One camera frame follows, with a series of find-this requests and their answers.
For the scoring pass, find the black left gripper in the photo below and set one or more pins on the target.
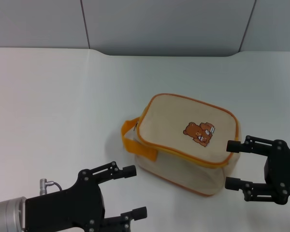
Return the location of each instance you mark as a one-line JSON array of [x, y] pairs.
[[67, 210]]

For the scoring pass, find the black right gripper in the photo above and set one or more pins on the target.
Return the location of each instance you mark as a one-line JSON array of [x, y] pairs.
[[284, 169]]

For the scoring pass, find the metal zipper pull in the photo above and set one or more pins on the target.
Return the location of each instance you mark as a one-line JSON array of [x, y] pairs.
[[136, 126]]

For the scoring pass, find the beige bear print food bag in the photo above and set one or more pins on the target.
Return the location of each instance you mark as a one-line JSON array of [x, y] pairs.
[[174, 128]]

